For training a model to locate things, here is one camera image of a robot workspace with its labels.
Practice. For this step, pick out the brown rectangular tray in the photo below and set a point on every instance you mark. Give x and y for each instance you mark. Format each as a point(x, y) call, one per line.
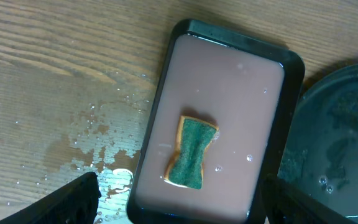
point(245, 88)

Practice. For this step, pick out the black round tray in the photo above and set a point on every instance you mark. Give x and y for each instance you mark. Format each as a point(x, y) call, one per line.
point(321, 154)

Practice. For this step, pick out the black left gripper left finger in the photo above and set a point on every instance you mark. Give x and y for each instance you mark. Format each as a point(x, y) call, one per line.
point(74, 203)

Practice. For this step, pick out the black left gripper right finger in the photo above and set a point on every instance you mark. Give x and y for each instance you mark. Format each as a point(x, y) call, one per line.
point(285, 204)

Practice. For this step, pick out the green and orange sponge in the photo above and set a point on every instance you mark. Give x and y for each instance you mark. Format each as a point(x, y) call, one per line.
point(193, 139)

